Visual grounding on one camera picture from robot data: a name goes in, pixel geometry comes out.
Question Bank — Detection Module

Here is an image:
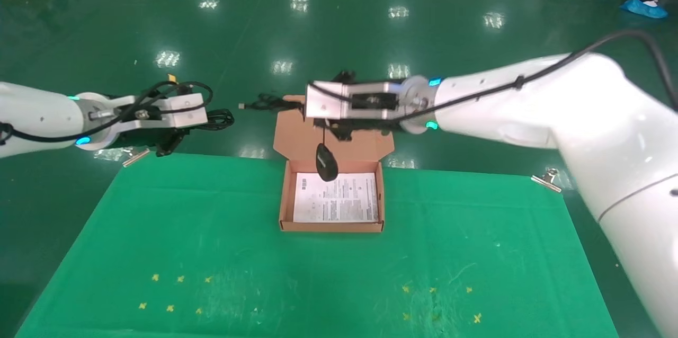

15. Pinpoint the green table mat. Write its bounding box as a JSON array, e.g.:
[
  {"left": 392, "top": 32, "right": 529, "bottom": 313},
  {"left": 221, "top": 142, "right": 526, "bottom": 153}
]
[{"left": 14, "top": 152, "right": 621, "bottom": 338}]

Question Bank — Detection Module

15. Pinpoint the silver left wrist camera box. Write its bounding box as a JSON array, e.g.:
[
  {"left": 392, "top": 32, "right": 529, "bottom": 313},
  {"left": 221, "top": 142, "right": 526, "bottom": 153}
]
[{"left": 119, "top": 93, "right": 208, "bottom": 130}]

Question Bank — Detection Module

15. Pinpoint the orange cardboard box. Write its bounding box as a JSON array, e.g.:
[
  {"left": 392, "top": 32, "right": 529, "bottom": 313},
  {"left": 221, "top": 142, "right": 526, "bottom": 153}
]
[{"left": 272, "top": 95, "right": 396, "bottom": 233}]

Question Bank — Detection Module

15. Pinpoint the blue shoe cover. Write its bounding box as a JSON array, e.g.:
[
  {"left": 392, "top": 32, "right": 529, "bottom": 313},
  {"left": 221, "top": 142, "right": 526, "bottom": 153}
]
[{"left": 618, "top": 0, "right": 668, "bottom": 20}]

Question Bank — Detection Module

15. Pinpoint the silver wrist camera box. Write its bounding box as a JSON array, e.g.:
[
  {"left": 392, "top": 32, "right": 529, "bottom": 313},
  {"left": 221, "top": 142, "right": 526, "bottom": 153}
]
[
  {"left": 306, "top": 81, "right": 406, "bottom": 120},
  {"left": 119, "top": 93, "right": 208, "bottom": 130}
]

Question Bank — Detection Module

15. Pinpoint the black wired mouse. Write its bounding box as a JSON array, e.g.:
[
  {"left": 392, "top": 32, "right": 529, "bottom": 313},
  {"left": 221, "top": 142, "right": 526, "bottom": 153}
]
[{"left": 238, "top": 92, "right": 340, "bottom": 183}]

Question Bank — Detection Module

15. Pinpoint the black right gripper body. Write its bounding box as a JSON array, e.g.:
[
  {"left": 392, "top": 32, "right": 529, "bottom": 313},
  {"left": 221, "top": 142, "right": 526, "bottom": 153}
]
[{"left": 317, "top": 117, "right": 401, "bottom": 141}]

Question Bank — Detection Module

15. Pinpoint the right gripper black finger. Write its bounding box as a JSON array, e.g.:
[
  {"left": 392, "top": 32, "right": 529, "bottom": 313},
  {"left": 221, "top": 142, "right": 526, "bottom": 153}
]
[
  {"left": 258, "top": 94, "right": 307, "bottom": 104},
  {"left": 258, "top": 103, "right": 307, "bottom": 113}
]

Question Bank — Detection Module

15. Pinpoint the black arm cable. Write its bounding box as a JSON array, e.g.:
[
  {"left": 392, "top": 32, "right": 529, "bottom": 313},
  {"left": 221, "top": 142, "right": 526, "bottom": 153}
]
[
  {"left": 311, "top": 29, "right": 678, "bottom": 117},
  {"left": 0, "top": 81, "right": 214, "bottom": 144}
]

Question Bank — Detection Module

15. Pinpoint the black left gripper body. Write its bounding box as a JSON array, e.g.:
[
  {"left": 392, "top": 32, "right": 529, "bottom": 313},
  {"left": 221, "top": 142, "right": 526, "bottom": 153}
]
[{"left": 113, "top": 127, "right": 187, "bottom": 158}]

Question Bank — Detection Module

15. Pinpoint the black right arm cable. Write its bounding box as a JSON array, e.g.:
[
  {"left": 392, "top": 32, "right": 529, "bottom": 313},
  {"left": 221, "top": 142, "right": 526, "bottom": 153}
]
[{"left": 311, "top": 29, "right": 678, "bottom": 117}]

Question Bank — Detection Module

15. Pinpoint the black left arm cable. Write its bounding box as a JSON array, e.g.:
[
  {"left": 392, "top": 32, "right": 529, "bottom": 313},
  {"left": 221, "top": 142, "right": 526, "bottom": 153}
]
[{"left": 0, "top": 81, "right": 214, "bottom": 144}]

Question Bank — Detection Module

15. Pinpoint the black data cable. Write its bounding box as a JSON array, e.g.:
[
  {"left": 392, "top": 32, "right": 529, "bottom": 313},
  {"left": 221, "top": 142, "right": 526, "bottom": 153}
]
[{"left": 203, "top": 108, "right": 235, "bottom": 132}]

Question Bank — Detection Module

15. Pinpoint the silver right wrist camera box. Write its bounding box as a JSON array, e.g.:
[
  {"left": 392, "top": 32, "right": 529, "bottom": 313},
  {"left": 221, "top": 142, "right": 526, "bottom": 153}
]
[{"left": 306, "top": 81, "right": 406, "bottom": 120}]

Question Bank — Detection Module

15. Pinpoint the white printed paper sheet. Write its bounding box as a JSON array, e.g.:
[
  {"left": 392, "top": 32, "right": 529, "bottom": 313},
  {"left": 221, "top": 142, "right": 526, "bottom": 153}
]
[{"left": 292, "top": 172, "right": 380, "bottom": 224}]

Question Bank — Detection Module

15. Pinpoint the silver binder clip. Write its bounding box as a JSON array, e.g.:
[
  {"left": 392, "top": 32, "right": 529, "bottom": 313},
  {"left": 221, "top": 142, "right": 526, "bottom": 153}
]
[
  {"left": 122, "top": 148, "right": 151, "bottom": 168},
  {"left": 530, "top": 168, "right": 563, "bottom": 193}
]

